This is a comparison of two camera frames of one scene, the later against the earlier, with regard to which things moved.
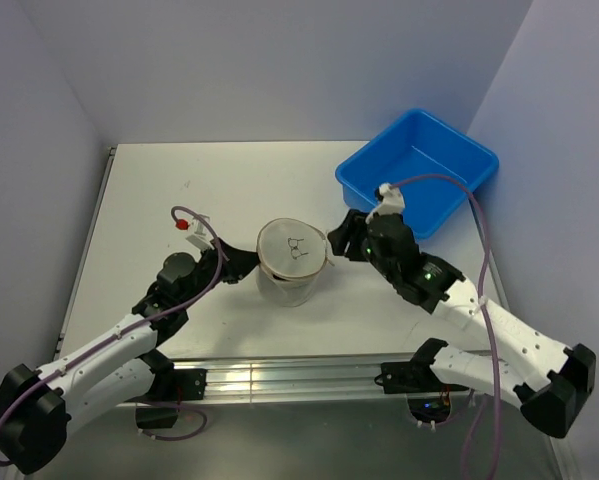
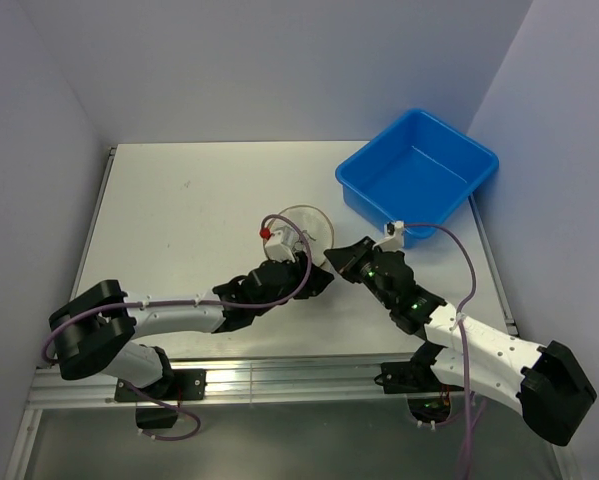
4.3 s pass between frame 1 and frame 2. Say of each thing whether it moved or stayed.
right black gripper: moved
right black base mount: stayed
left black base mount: stayed
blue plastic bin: stayed
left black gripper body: moved
